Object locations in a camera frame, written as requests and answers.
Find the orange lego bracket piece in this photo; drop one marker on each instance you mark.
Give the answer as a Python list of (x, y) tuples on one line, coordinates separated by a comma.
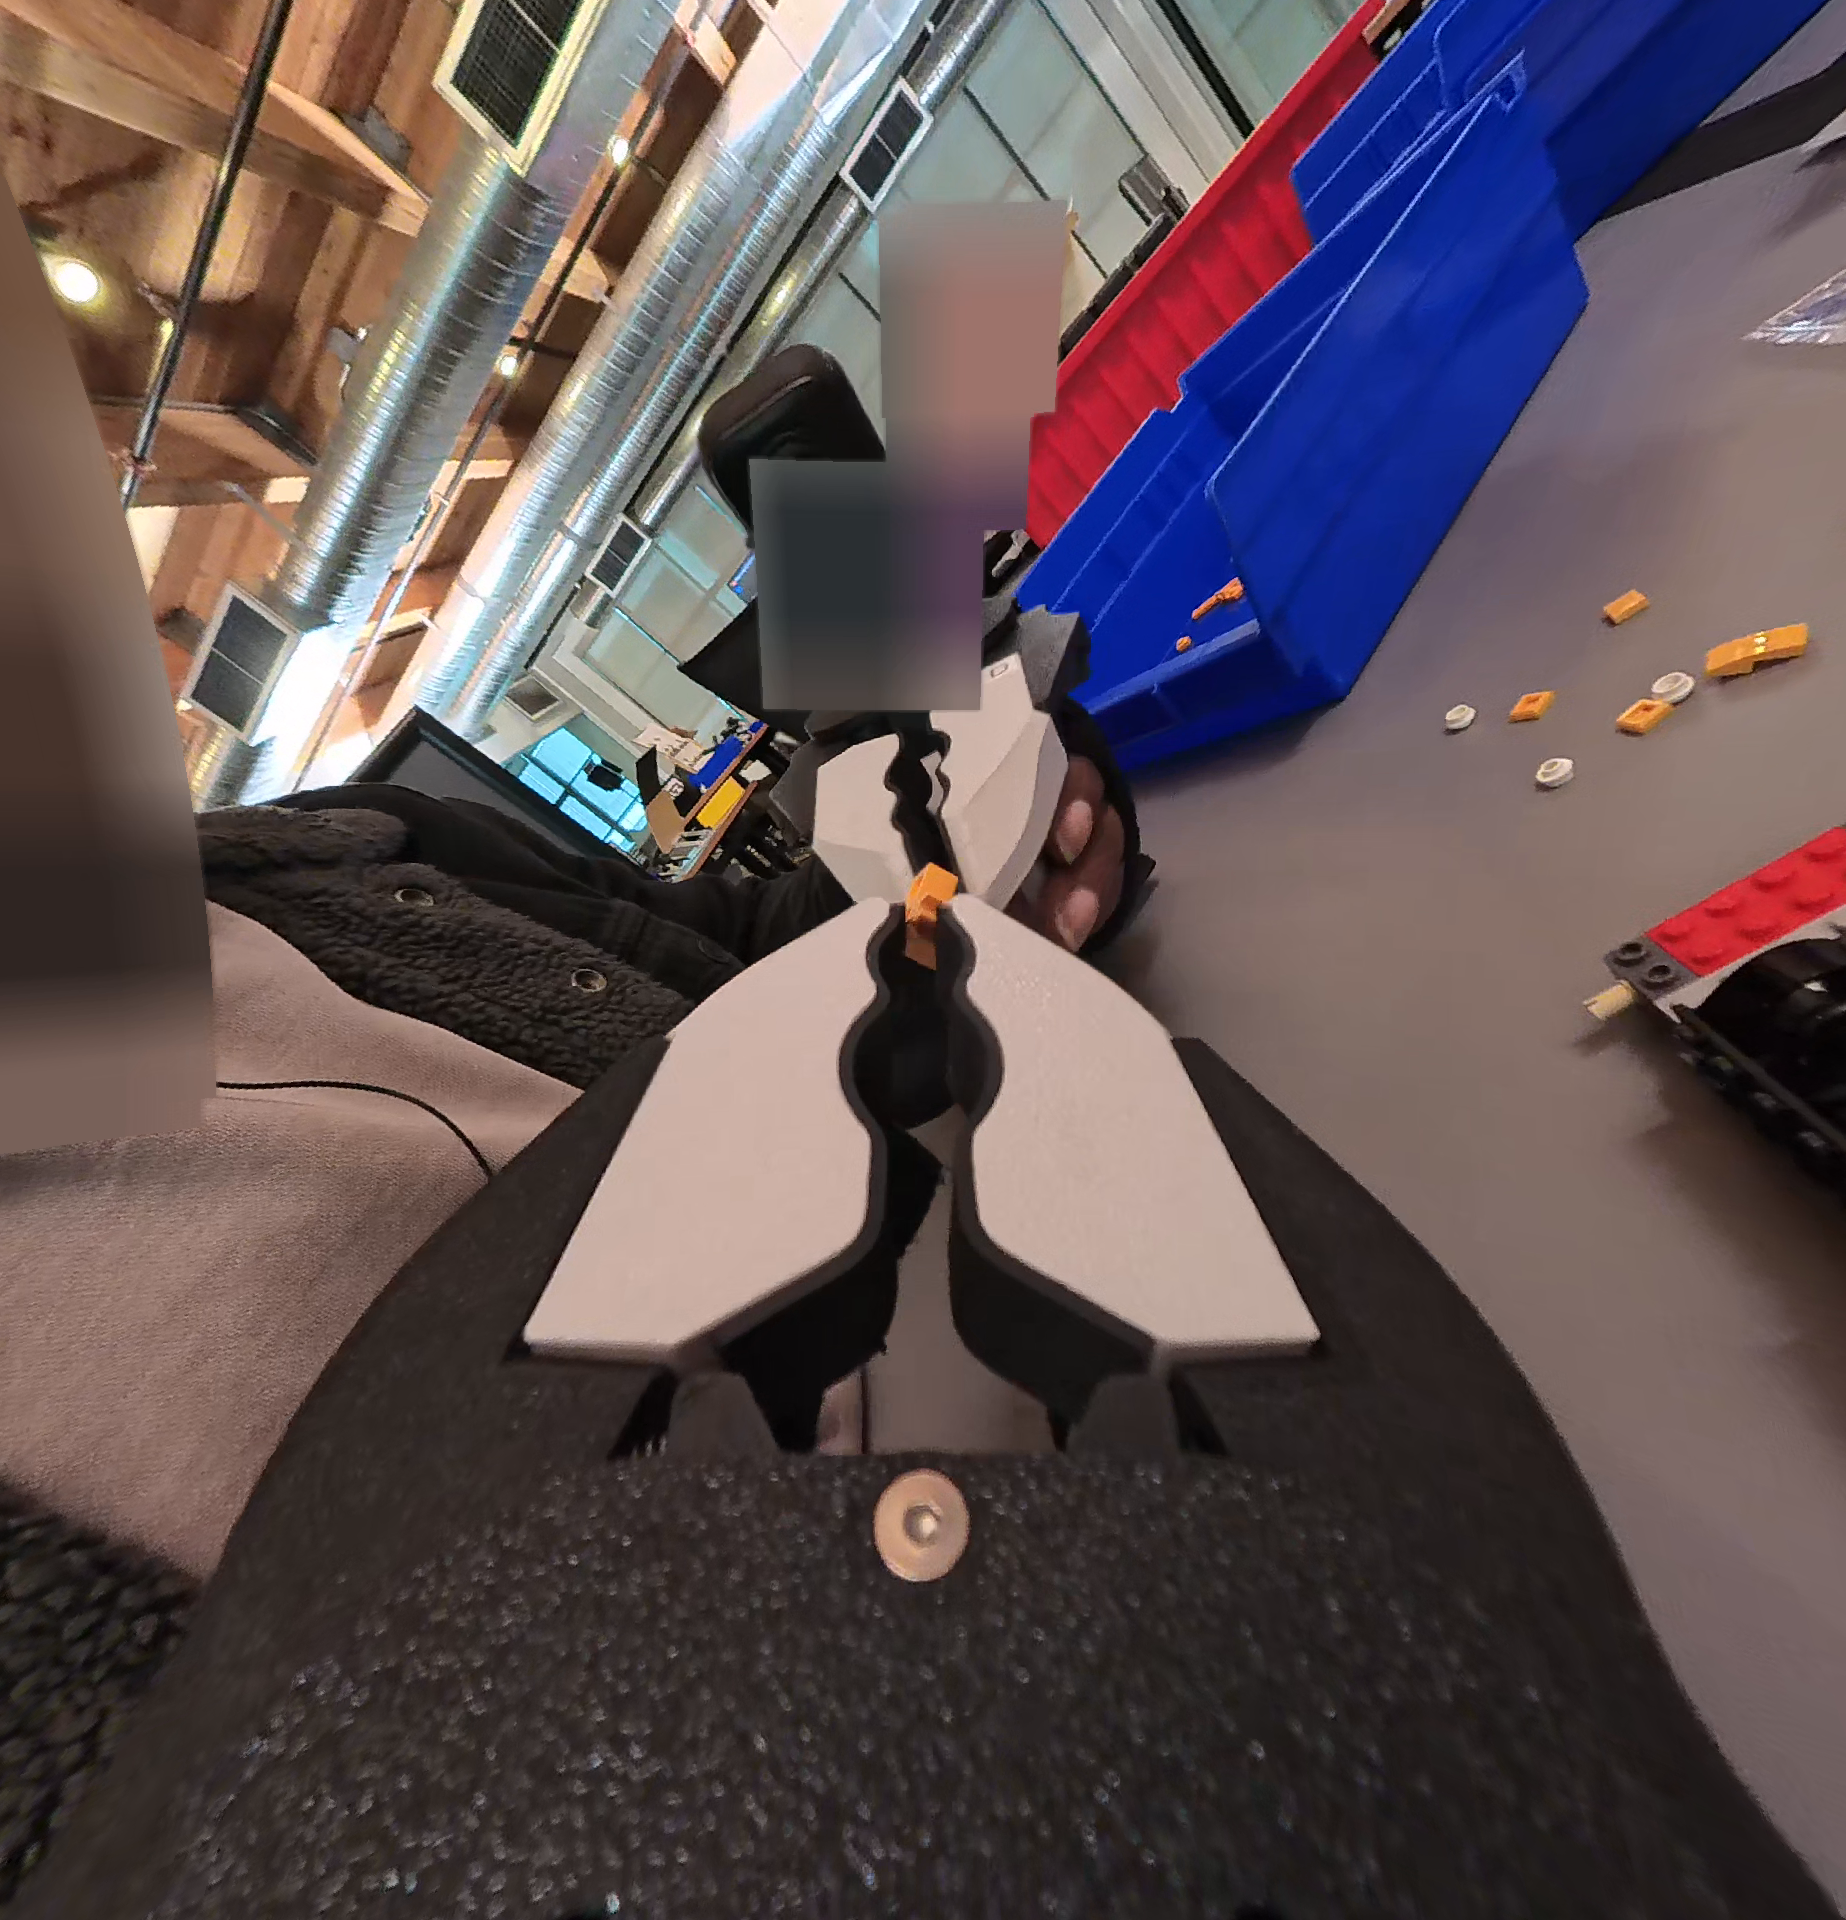
[(933, 885)]

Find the person's left hand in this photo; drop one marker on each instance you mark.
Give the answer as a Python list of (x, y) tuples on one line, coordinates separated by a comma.
[(1088, 861)]

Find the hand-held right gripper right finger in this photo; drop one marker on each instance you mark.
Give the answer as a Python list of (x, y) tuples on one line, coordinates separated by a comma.
[(1134, 1201)]

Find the clear bag of dark pieces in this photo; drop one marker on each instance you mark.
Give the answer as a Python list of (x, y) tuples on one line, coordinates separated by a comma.
[(1831, 306)]

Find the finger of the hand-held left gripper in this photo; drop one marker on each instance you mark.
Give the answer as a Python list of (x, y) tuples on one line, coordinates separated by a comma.
[(857, 810), (1014, 765)]

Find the heap of orange lego parts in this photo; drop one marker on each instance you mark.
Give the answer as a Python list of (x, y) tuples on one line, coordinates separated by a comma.
[(1220, 601)]

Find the long blue plastic bin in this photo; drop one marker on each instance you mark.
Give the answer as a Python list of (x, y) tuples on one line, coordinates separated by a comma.
[(1613, 90)]

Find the scattered orange white lego pieces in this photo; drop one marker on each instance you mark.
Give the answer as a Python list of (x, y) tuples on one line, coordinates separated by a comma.
[(1758, 652)]

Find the red plastic bin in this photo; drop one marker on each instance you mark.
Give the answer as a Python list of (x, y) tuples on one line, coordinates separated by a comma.
[(1163, 360)]

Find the silver ventilation duct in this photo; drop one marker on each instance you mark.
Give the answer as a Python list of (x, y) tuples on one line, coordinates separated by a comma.
[(458, 331)]

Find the beige hooded sweatshirt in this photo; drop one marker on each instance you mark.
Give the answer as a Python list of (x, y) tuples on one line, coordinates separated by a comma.
[(190, 1276)]

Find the orange lego clip piece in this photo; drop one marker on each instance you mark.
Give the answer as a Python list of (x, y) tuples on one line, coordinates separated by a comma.
[(919, 932)]

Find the dark monitor panel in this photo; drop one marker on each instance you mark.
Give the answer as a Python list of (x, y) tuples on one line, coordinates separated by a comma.
[(458, 780)]

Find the orange black lego car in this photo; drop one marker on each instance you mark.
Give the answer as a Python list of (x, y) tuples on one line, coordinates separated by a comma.
[(1793, 991)]

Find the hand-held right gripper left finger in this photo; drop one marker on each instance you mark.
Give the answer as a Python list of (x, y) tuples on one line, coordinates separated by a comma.
[(712, 1186)]

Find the person's left forearm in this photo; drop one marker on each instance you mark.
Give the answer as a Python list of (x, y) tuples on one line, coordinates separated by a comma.
[(712, 915)]

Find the round ceiling light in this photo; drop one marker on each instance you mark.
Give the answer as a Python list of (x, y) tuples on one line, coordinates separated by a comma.
[(73, 280)]

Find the white ceiling vent grille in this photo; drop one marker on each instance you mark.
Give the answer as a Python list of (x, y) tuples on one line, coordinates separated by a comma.
[(882, 141), (242, 661), (517, 66)]

